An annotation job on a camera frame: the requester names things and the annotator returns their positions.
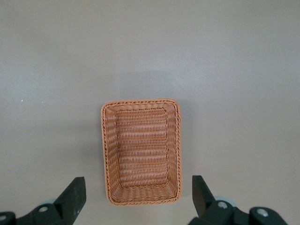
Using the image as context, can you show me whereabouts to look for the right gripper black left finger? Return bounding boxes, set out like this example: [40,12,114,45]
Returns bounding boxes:
[16,177,87,225]

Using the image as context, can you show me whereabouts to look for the brown deep wicker basket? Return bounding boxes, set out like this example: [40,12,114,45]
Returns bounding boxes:
[101,97,183,207]

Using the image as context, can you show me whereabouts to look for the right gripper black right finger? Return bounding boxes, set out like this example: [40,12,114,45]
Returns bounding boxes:
[189,175,249,225]

